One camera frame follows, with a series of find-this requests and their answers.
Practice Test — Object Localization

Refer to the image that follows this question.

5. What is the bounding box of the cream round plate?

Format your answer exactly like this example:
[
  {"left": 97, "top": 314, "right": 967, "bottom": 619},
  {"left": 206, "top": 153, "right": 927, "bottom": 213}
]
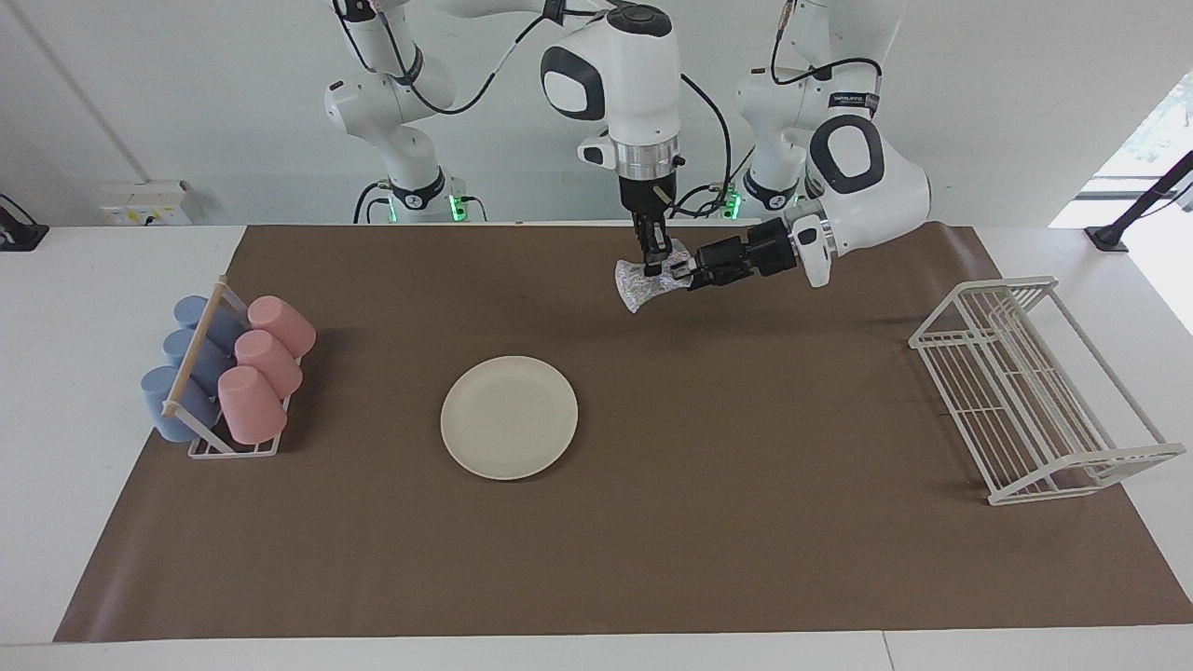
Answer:
[{"left": 440, "top": 355, "right": 580, "bottom": 482}]

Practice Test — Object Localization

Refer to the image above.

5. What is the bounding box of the brown table mat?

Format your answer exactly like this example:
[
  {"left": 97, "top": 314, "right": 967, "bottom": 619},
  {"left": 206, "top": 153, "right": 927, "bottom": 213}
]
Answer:
[{"left": 53, "top": 224, "right": 1193, "bottom": 644}]

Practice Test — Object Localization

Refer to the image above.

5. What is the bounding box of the pink plastic cup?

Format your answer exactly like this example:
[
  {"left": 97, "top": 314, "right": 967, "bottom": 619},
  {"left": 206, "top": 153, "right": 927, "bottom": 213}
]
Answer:
[
  {"left": 246, "top": 294, "right": 317, "bottom": 359},
  {"left": 233, "top": 329, "right": 305, "bottom": 398},
  {"left": 216, "top": 364, "right": 289, "bottom": 446}
]

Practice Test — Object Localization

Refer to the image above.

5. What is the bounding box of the blue plastic cup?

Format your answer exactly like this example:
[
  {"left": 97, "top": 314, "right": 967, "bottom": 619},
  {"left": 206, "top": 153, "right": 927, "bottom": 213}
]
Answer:
[
  {"left": 173, "top": 295, "right": 248, "bottom": 353},
  {"left": 162, "top": 328, "right": 239, "bottom": 392},
  {"left": 140, "top": 365, "right": 225, "bottom": 444}
]

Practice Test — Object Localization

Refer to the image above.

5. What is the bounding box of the black table clamp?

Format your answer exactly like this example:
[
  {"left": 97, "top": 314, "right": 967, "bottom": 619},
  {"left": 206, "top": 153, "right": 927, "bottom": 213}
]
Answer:
[{"left": 0, "top": 193, "right": 49, "bottom": 253}]

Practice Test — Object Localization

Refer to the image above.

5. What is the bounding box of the black left base cable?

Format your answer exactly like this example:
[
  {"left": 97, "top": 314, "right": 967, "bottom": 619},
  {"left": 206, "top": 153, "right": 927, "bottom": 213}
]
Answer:
[{"left": 669, "top": 140, "right": 756, "bottom": 222}]

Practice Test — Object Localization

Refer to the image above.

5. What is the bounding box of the black base cable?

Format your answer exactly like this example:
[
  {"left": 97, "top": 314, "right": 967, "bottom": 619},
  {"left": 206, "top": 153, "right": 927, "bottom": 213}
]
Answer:
[
  {"left": 669, "top": 140, "right": 756, "bottom": 222},
  {"left": 352, "top": 180, "right": 392, "bottom": 225}
]

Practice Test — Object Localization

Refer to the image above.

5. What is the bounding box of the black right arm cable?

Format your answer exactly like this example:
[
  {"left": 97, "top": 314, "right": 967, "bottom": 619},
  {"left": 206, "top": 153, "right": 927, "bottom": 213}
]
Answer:
[{"left": 336, "top": 0, "right": 737, "bottom": 220}]

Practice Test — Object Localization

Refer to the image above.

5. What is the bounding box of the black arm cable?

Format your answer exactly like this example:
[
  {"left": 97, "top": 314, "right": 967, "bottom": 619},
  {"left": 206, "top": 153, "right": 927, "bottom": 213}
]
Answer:
[
  {"left": 770, "top": 0, "right": 884, "bottom": 117},
  {"left": 336, "top": 0, "right": 737, "bottom": 220}
]

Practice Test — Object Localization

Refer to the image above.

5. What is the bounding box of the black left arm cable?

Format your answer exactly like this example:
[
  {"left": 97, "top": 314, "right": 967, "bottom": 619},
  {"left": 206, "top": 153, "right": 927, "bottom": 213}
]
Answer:
[{"left": 770, "top": 0, "right": 884, "bottom": 117}]

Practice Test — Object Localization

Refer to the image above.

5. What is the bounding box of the black right base cable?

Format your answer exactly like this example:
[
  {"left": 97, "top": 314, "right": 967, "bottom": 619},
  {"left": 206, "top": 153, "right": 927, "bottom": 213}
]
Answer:
[{"left": 352, "top": 180, "right": 392, "bottom": 225}]

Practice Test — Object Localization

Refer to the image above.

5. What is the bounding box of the white wire dish rack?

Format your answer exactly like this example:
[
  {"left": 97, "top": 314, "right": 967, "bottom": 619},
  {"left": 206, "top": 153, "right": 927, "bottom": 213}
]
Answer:
[{"left": 909, "top": 275, "right": 1187, "bottom": 507}]

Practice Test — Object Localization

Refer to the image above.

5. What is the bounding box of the white cup rack wooden handle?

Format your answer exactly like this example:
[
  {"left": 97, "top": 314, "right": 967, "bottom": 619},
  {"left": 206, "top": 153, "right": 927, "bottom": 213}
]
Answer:
[{"left": 161, "top": 277, "right": 304, "bottom": 459}]

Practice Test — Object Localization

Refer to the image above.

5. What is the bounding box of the white wall power outlet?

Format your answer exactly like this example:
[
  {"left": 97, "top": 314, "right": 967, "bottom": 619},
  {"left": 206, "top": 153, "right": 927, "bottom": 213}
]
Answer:
[{"left": 98, "top": 180, "right": 194, "bottom": 227}]

